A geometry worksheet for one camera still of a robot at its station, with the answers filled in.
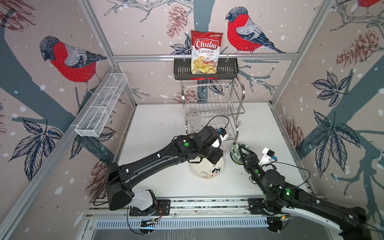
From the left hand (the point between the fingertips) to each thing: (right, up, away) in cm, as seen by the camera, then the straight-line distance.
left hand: (222, 156), depth 67 cm
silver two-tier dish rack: (+2, +26, +37) cm, 46 cm away
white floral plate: (-6, -12, +17) cm, 22 cm away
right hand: (+7, 0, +3) cm, 8 cm away
